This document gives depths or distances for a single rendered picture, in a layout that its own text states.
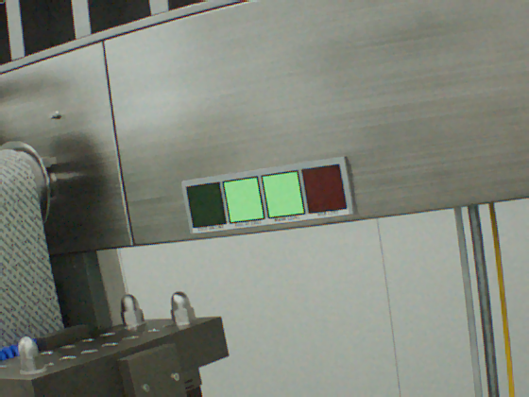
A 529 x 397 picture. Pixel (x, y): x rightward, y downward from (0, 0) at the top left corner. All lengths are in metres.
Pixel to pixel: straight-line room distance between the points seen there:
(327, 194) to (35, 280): 0.44
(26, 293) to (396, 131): 0.57
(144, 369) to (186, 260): 3.15
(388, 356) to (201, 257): 0.86
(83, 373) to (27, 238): 0.29
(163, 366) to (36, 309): 0.23
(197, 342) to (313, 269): 2.72
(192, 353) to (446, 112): 0.48
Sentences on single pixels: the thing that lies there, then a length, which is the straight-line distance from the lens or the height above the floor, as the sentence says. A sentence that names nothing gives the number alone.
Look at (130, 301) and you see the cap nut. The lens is 1.70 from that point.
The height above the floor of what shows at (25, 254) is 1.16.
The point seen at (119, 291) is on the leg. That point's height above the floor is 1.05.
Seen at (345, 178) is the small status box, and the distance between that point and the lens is 1.48.
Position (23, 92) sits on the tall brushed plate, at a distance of 1.82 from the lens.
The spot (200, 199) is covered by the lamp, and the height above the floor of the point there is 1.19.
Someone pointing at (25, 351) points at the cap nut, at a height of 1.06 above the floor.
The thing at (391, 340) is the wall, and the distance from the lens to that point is 4.22.
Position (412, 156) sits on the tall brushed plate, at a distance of 1.44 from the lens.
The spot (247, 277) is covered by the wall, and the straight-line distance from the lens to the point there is 4.49.
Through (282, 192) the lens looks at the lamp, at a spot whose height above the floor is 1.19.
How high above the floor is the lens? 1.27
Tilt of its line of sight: 3 degrees down
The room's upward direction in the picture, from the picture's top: 10 degrees counter-clockwise
